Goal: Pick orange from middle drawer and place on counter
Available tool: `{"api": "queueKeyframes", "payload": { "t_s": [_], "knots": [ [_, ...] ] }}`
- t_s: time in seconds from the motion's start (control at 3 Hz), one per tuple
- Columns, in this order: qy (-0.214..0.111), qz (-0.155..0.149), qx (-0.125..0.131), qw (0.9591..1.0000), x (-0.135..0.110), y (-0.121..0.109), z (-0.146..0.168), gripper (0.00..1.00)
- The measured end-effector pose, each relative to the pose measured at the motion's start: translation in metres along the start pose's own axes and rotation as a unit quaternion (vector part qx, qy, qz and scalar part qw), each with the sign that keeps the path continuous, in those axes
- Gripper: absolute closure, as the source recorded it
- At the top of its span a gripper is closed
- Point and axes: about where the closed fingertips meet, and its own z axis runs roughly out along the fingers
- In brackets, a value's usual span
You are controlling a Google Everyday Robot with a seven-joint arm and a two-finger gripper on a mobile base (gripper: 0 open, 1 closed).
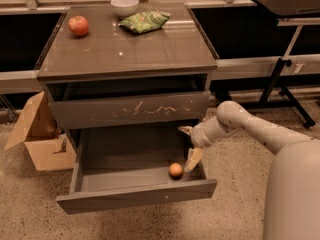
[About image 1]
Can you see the orange fruit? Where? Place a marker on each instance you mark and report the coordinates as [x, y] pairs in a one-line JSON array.
[[175, 170]]

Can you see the open grey middle drawer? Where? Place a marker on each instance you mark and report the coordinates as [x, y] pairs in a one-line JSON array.
[[126, 166]]

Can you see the grey drawer cabinet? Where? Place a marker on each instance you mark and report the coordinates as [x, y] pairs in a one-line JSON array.
[[111, 61]]

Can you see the cardboard box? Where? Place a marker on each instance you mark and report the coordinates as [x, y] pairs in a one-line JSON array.
[[48, 147]]

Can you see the green chip bag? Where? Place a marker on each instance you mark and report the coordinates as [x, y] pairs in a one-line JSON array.
[[145, 21]]

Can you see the black side table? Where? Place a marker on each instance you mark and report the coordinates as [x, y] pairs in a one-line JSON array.
[[269, 45]]

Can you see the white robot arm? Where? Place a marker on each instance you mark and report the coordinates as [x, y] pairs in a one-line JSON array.
[[292, 202]]

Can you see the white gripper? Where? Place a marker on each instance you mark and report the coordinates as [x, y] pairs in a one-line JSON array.
[[199, 136]]

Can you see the scratched grey top drawer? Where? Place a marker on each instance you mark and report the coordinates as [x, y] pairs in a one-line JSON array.
[[92, 113]]

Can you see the white bowl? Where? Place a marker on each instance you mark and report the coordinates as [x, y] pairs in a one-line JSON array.
[[124, 8]]

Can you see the red apple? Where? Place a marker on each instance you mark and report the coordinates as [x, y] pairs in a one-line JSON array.
[[78, 25]]

